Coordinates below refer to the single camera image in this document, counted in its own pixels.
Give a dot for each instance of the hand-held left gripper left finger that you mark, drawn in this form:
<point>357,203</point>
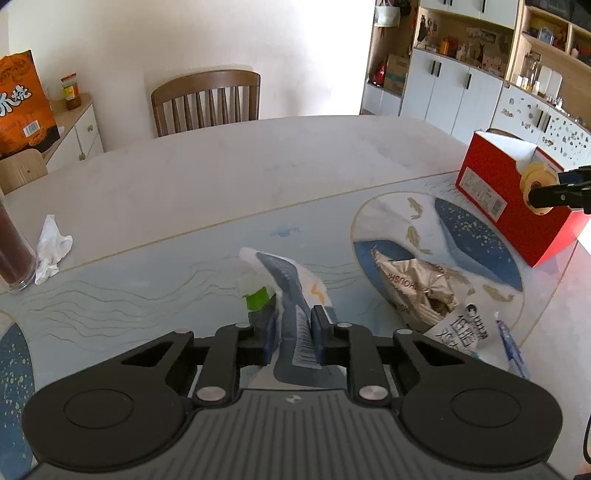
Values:
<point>270,337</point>

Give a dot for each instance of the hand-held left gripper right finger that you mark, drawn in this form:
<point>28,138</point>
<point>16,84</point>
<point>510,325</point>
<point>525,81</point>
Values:
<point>317,337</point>

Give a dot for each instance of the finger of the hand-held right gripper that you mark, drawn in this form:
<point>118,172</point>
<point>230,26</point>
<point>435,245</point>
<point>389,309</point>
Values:
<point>577,175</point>
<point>563,196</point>

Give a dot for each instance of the yellow tape roll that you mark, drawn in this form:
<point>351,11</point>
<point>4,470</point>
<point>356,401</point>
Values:
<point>538,173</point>

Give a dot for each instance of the blue white snack packet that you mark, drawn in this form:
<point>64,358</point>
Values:
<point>295,295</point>

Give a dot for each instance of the red cardboard box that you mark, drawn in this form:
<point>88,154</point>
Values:
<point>498,184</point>

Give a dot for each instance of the white desktop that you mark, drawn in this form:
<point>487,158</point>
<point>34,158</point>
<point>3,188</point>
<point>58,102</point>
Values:
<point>231,161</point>

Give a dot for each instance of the green wrapper scrap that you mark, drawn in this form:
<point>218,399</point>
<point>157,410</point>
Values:
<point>257,299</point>

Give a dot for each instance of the white board on shelf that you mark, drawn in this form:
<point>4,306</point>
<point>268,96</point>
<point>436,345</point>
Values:
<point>550,81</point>

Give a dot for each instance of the gold foil snack bag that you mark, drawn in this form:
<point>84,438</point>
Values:
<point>415,281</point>

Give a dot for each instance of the tall glass jar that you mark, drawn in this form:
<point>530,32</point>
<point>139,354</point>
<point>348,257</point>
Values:
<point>532,69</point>

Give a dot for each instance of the blue printed table mat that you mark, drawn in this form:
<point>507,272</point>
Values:
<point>161,286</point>

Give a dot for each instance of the white printed packet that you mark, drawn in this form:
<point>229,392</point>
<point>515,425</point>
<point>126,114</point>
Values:
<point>461,330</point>

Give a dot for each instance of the blue pen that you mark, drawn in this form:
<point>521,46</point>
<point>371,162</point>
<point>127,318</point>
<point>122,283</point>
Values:
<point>512,346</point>

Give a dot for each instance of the brown cardboard box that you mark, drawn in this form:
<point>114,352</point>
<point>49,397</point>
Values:
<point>397,74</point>

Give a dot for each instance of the red figurine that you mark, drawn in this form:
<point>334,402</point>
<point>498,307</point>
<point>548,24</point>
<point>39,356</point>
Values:
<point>381,74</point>

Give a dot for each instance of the crumpled white tissue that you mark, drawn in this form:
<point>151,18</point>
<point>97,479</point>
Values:
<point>51,244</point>

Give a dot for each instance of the hanging tote bag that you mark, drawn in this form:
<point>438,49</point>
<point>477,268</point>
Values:
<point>387,14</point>

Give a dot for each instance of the dark wooden chair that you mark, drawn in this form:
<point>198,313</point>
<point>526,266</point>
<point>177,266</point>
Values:
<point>207,81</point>

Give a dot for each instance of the glass jar with dark liquid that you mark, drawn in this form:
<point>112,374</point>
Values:
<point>14,254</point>

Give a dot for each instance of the white side cabinet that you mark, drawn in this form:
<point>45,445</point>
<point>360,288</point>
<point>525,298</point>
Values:
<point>78,134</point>

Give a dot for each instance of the light wooden chair back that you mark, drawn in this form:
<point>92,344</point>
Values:
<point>21,170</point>

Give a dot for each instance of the sauce bottle with red cap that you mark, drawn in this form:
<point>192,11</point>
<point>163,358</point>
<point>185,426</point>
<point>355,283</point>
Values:
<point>70,92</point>

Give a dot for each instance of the orange snack bag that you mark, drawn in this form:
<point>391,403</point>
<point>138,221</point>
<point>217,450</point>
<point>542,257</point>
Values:
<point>23,106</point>

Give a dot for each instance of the white and wood wall cabinet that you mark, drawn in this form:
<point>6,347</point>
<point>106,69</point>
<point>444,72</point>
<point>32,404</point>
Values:
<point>438,92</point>

